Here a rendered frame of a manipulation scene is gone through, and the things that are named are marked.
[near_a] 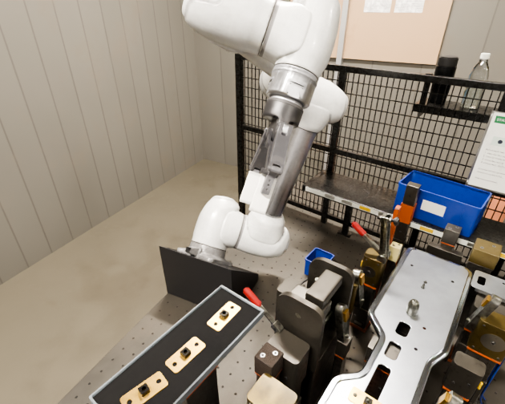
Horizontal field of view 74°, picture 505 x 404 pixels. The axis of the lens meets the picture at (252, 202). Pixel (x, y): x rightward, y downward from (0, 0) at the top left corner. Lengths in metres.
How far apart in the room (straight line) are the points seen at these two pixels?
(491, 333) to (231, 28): 1.02
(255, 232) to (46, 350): 1.60
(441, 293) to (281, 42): 0.93
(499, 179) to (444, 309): 0.63
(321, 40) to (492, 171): 1.09
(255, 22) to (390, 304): 0.88
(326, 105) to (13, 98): 2.19
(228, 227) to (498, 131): 1.08
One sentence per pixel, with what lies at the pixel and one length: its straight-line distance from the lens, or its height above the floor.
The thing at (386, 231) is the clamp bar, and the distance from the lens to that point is 1.16.
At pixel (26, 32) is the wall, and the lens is 2.91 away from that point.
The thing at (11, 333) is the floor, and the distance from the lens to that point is 2.73.
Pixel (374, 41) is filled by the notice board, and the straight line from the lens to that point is 3.37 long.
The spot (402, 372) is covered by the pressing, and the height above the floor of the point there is 1.00.
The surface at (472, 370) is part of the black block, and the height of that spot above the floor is 0.99.
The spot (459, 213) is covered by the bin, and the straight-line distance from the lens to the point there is 1.48.
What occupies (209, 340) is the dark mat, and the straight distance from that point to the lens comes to 0.81.
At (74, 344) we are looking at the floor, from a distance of 2.48.
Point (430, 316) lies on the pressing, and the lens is 1.18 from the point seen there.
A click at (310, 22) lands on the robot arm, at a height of 1.77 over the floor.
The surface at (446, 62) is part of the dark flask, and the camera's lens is 1.61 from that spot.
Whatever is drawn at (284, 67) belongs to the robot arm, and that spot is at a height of 1.70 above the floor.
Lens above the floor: 1.80
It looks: 31 degrees down
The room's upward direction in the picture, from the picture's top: straight up
